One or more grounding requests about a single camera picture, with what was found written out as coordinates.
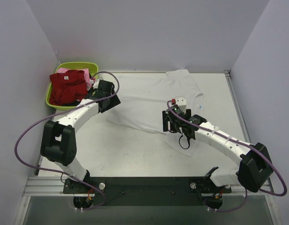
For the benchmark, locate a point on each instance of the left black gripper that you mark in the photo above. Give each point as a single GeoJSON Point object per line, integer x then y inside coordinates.
{"type": "Point", "coordinates": [95, 93]}

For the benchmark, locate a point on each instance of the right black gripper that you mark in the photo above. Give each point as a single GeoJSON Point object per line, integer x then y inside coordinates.
{"type": "Point", "coordinates": [165, 121]}

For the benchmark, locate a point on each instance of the white t shirt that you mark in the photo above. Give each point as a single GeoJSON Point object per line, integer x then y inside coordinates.
{"type": "Point", "coordinates": [144, 98]}

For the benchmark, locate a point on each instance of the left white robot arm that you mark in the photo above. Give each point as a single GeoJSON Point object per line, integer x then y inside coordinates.
{"type": "Point", "coordinates": [59, 141]}

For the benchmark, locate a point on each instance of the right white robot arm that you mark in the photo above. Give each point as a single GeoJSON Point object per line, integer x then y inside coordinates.
{"type": "Point", "coordinates": [252, 167]}

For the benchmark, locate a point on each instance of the pink t shirt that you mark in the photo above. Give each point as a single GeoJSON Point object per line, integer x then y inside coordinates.
{"type": "Point", "coordinates": [87, 76]}

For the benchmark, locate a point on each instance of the black t shirt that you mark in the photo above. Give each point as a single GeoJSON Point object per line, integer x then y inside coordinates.
{"type": "Point", "coordinates": [82, 90]}

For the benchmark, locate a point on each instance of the red t shirt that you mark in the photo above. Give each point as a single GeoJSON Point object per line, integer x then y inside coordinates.
{"type": "Point", "coordinates": [63, 87]}

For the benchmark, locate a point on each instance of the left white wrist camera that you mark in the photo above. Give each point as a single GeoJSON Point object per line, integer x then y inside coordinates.
{"type": "Point", "coordinates": [95, 81]}

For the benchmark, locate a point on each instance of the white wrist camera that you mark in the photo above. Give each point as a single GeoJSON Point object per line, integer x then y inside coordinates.
{"type": "Point", "coordinates": [180, 102]}
{"type": "Point", "coordinates": [95, 81]}

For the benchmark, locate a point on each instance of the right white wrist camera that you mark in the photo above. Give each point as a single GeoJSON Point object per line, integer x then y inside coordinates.
{"type": "Point", "coordinates": [180, 102]}

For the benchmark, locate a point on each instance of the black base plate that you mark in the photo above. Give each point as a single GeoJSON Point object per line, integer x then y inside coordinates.
{"type": "Point", "coordinates": [150, 198]}

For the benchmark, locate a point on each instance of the aluminium front rail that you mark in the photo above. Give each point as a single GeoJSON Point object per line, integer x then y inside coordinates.
{"type": "Point", "coordinates": [55, 186]}

